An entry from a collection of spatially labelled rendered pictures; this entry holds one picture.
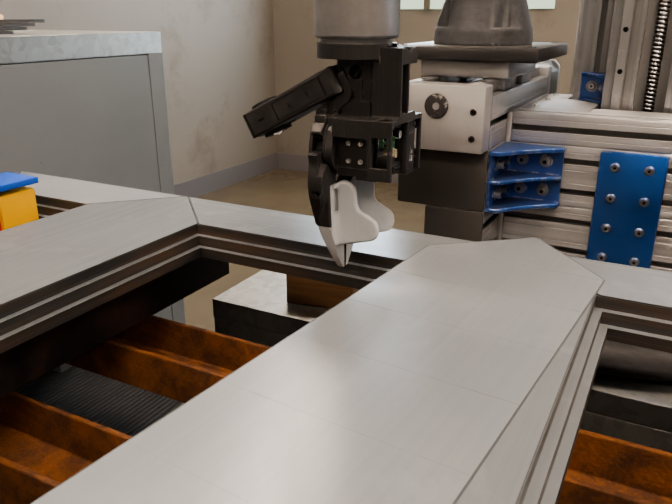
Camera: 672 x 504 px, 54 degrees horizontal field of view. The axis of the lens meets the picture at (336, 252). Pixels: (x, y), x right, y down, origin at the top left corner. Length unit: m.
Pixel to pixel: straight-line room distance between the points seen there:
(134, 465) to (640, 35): 0.94
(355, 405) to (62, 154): 0.91
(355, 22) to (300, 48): 4.15
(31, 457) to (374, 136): 0.45
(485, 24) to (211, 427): 0.77
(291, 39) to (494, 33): 3.78
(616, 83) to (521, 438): 0.78
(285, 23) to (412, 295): 4.26
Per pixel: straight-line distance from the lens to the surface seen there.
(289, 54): 4.77
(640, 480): 0.67
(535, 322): 0.55
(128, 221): 0.82
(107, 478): 0.39
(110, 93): 1.31
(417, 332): 0.51
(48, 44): 1.22
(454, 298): 0.58
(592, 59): 1.20
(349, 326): 0.52
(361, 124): 0.57
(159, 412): 0.99
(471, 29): 1.03
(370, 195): 0.64
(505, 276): 0.63
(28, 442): 0.74
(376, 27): 0.57
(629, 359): 0.84
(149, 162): 1.39
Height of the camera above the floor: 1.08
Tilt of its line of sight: 20 degrees down
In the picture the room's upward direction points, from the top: straight up
